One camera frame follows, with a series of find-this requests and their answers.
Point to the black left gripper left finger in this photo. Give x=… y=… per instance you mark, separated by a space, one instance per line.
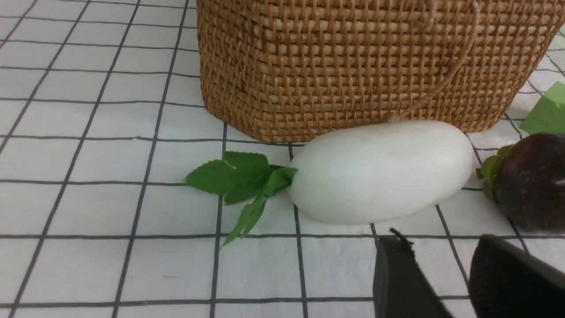
x=400 y=289

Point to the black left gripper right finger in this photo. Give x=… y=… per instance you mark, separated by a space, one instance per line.
x=507 y=282

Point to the dark purple mangosteen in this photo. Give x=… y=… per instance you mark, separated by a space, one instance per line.
x=526 y=180

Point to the white radish with leaves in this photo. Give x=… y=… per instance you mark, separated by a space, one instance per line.
x=353 y=176

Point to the green foam cube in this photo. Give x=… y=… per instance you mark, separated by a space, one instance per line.
x=548 y=115

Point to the woven rattan basket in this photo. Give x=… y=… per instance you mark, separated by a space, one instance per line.
x=290 y=70

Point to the checkered white tablecloth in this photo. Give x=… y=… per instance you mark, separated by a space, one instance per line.
x=102 y=118

